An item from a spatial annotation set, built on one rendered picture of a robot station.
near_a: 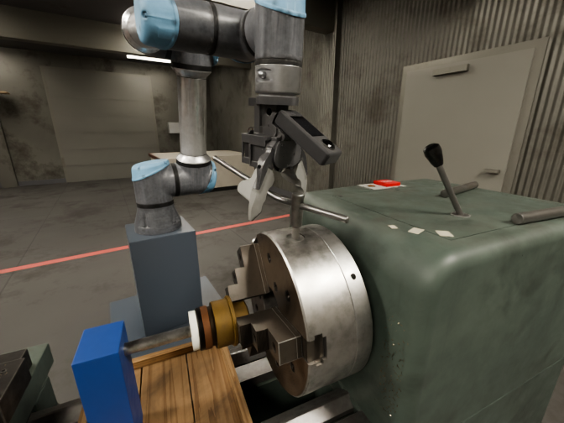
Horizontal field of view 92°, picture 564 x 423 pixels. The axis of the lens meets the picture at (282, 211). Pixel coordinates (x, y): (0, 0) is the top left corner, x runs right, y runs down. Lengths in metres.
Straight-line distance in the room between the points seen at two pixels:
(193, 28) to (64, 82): 9.24
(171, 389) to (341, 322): 0.43
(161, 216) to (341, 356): 0.70
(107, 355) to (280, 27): 0.54
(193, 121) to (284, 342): 0.70
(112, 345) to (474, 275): 0.57
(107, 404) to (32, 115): 9.39
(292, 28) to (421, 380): 0.58
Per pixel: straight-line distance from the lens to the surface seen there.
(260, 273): 0.57
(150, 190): 0.96
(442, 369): 0.59
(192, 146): 0.95
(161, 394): 0.75
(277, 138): 0.45
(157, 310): 1.07
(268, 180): 0.45
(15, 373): 0.73
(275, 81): 0.45
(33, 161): 9.84
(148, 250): 0.96
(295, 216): 0.48
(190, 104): 0.92
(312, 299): 0.45
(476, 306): 0.57
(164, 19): 0.50
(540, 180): 3.41
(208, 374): 0.75
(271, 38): 0.46
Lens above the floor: 1.43
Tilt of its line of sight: 17 degrees down
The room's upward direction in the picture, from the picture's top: straight up
